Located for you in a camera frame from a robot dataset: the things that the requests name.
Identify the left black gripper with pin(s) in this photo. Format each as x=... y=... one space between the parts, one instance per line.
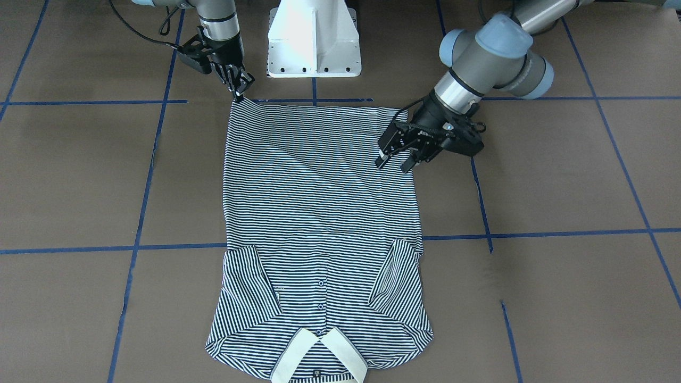
x=432 y=113

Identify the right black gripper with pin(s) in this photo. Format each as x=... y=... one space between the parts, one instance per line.
x=230 y=54

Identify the navy white striped polo shirt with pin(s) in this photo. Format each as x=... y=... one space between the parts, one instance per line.
x=321 y=278

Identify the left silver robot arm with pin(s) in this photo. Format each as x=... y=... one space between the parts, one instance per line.
x=497 y=56

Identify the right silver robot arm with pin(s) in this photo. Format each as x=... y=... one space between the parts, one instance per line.
x=218 y=17

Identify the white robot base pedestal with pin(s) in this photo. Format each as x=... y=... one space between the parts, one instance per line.
x=313 y=39

